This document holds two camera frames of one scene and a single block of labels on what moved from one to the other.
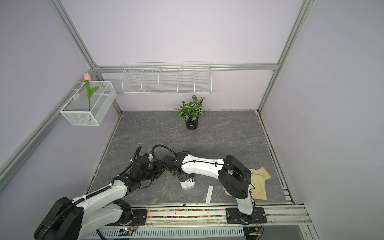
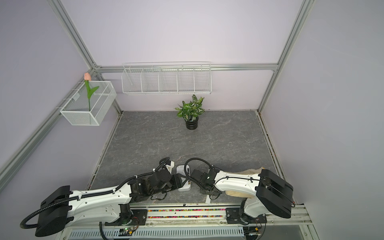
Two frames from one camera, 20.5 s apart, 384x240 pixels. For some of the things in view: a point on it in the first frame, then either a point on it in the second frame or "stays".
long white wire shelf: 170,77 stays
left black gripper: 159,171 to 177,181
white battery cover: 209,194 stays
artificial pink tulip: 87,77 stays
